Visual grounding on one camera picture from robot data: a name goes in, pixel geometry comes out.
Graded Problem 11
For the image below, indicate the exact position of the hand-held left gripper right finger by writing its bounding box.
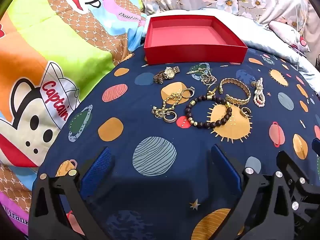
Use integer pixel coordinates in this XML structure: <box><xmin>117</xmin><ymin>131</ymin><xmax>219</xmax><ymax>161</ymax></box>
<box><xmin>209</xmin><ymin>144</ymin><xmax>297</xmax><ymax>240</ymax></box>

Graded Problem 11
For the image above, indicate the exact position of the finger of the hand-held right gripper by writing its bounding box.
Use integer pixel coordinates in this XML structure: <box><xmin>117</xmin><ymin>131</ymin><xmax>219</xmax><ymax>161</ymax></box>
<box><xmin>311</xmin><ymin>137</ymin><xmax>320</xmax><ymax>157</ymax></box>
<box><xmin>276</xmin><ymin>150</ymin><xmax>320</xmax><ymax>220</ymax></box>

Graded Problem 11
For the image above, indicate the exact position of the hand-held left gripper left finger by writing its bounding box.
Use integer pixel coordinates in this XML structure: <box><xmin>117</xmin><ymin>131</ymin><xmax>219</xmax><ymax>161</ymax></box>
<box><xmin>28</xmin><ymin>146</ymin><xmax>116</xmax><ymax>240</ymax></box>

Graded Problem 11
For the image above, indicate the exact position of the dark bead bracelet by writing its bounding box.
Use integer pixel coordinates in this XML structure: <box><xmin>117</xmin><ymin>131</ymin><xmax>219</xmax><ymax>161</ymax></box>
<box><xmin>184</xmin><ymin>94</ymin><xmax>233</xmax><ymax>128</ymax></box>

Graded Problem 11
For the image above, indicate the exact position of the white pearl bracelet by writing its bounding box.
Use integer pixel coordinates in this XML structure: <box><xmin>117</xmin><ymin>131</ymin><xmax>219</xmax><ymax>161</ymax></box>
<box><xmin>251</xmin><ymin>77</ymin><xmax>265</xmax><ymax>108</ymax></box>

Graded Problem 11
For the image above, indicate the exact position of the wide gold link bracelet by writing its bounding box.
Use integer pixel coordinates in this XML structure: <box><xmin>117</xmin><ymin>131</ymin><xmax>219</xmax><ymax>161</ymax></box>
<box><xmin>219</xmin><ymin>78</ymin><xmax>251</xmax><ymax>105</ymax></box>

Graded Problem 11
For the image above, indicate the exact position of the red cardboard box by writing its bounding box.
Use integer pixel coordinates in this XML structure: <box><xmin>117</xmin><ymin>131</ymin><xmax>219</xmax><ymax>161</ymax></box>
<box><xmin>143</xmin><ymin>15</ymin><xmax>248</xmax><ymax>66</ymax></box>

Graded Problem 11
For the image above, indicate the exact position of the navy planet printed sheet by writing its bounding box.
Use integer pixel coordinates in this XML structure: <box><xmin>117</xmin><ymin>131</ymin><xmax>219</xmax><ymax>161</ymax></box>
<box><xmin>32</xmin><ymin>47</ymin><xmax>320</xmax><ymax>240</ymax></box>

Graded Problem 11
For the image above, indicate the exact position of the gold wrist watch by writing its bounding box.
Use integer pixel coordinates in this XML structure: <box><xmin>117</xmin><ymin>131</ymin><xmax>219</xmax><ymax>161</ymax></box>
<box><xmin>153</xmin><ymin>66</ymin><xmax>180</xmax><ymax>85</ymax></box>

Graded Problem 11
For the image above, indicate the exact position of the pink plush toy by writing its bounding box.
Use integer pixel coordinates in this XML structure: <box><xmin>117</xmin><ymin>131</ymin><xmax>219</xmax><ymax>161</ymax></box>
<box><xmin>269</xmin><ymin>20</ymin><xmax>310</xmax><ymax>53</ymax></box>

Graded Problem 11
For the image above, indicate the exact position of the monkey printed blanket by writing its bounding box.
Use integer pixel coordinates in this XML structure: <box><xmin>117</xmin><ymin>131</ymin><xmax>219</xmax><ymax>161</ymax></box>
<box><xmin>0</xmin><ymin>0</ymin><xmax>148</xmax><ymax>235</ymax></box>

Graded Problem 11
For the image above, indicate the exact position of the studded gold band ring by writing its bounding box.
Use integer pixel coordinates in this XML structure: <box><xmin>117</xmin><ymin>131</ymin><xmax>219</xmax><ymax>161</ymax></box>
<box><xmin>164</xmin><ymin>110</ymin><xmax>178</xmax><ymax>123</ymax></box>

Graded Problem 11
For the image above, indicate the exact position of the silver ring with stone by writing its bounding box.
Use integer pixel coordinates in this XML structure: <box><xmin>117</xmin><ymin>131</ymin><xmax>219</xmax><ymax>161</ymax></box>
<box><xmin>180</xmin><ymin>86</ymin><xmax>195</xmax><ymax>99</ymax></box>

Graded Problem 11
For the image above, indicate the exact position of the thin gold chain necklace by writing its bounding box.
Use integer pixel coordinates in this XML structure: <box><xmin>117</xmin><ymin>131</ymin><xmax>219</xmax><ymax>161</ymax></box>
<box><xmin>186</xmin><ymin>64</ymin><xmax>217</xmax><ymax>86</ymax></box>

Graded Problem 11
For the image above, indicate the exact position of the thin white cable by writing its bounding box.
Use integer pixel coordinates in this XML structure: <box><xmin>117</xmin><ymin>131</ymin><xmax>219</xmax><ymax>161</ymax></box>
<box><xmin>294</xmin><ymin>2</ymin><xmax>301</xmax><ymax>63</ymax></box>

